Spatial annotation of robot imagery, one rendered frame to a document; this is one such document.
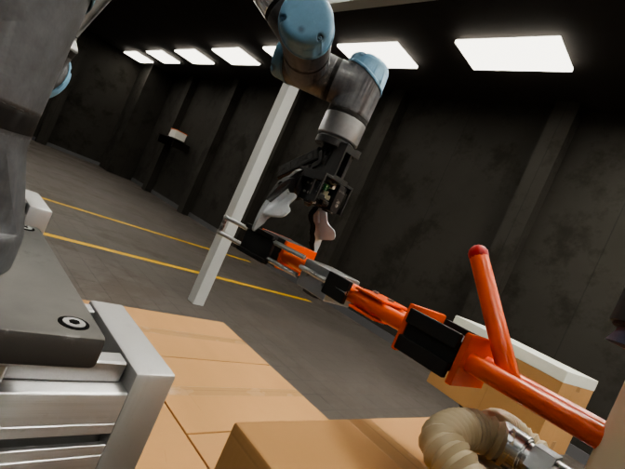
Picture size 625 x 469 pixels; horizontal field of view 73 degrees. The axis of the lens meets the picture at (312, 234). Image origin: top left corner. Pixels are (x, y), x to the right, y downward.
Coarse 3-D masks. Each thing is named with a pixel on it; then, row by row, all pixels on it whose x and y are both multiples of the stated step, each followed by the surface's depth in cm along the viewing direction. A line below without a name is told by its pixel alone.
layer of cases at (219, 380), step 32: (160, 320) 170; (192, 320) 186; (160, 352) 142; (192, 352) 153; (224, 352) 167; (192, 384) 130; (224, 384) 139; (256, 384) 150; (288, 384) 163; (160, 416) 107; (192, 416) 113; (224, 416) 120; (256, 416) 128; (288, 416) 137; (320, 416) 148; (160, 448) 95; (192, 448) 100
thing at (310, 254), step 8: (272, 232) 77; (280, 240) 72; (288, 240) 74; (280, 248) 71; (296, 248) 72; (304, 248) 73; (272, 256) 72; (280, 256) 71; (312, 256) 75; (272, 264) 71
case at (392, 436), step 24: (240, 432) 38; (264, 432) 40; (288, 432) 42; (312, 432) 44; (336, 432) 46; (360, 432) 49; (384, 432) 52; (408, 432) 55; (240, 456) 37; (264, 456) 36; (288, 456) 37; (312, 456) 39; (336, 456) 41; (360, 456) 43; (384, 456) 45; (408, 456) 48
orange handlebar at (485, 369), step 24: (288, 264) 69; (360, 288) 57; (360, 312) 56; (384, 312) 53; (480, 360) 44; (504, 384) 41; (528, 384) 41; (528, 408) 40; (552, 408) 38; (576, 408) 40; (576, 432) 36; (600, 432) 35
